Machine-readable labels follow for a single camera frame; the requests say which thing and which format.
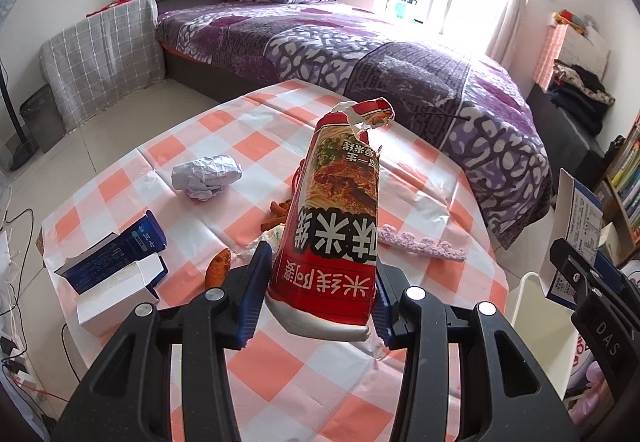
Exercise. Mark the white carton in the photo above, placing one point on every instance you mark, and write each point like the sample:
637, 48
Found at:
117, 302

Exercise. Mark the white power strip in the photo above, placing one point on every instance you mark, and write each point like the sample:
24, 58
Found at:
15, 369

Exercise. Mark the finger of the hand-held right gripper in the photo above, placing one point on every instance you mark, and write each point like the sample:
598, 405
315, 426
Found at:
582, 272

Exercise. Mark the bed with purple cover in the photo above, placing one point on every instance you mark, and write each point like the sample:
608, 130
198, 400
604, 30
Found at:
400, 72

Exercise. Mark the pink crochet piece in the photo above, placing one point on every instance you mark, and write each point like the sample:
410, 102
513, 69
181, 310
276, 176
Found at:
415, 242

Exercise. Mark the white paper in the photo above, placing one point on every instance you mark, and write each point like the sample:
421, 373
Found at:
205, 174

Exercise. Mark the black floor stand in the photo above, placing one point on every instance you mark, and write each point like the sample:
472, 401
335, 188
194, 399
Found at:
20, 154

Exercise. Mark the pile of dark clothes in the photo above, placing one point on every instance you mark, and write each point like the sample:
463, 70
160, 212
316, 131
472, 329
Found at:
585, 92

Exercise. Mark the white and blue box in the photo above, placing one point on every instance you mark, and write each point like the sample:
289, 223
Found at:
580, 217

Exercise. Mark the floral white wrapper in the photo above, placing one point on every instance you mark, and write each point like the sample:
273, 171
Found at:
267, 238

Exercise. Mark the grey checked cloth cover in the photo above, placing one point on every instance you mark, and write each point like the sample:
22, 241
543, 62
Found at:
105, 57

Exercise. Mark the orange checked tablecloth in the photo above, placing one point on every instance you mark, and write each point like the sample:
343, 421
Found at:
200, 137

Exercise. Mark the dark bin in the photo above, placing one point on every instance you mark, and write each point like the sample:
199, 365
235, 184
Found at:
42, 117

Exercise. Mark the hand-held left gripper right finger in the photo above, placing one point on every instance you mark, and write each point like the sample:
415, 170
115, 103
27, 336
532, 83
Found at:
392, 327

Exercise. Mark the pink covered cabinet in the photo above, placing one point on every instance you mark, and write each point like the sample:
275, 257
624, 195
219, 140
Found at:
550, 52

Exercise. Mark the black bench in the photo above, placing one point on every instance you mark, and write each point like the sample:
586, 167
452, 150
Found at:
565, 137

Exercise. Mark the blue carton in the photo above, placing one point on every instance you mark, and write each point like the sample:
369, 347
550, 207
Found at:
100, 262

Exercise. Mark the red noodle packet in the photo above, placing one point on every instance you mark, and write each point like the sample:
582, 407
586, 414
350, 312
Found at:
330, 222

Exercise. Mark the red cloth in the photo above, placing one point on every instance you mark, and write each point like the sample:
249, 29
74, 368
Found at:
112, 6

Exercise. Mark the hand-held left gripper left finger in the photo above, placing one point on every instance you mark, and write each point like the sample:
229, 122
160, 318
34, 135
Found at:
252, 302

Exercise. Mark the orange snack piece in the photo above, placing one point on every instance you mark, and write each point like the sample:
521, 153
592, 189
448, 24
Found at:
271, 225
279, 207
218, 268

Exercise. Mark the wooden bookshelf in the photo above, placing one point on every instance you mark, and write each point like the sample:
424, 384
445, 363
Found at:
627, 182

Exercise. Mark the red and yellow toy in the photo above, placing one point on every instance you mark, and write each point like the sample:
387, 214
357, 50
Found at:
575, 19

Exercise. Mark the teal basket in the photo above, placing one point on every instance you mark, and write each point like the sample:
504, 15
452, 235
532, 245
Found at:
406, 8

